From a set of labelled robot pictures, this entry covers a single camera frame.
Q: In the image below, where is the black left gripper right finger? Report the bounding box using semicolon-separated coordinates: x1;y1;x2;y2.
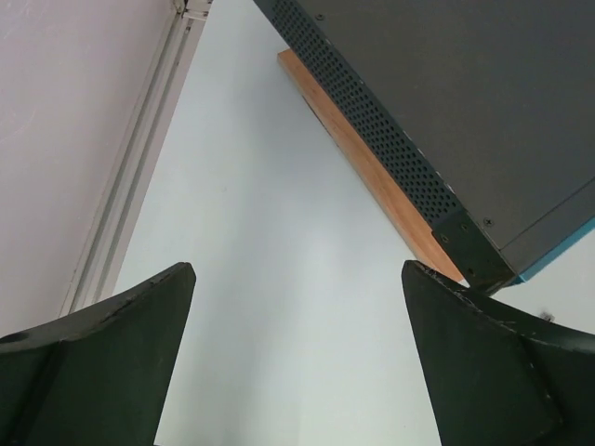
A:
402;260;594;445

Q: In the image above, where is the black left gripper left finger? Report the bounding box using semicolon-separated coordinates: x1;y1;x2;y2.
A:
1;262;196;445

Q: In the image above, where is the wooden base board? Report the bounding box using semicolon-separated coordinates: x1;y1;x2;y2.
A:
277;49;464;282

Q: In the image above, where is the aluminium frame post left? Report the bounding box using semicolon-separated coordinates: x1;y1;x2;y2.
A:
59;1;212;317

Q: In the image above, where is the dark grey network switch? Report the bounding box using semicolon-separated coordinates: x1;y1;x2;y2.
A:
258;0;594;293

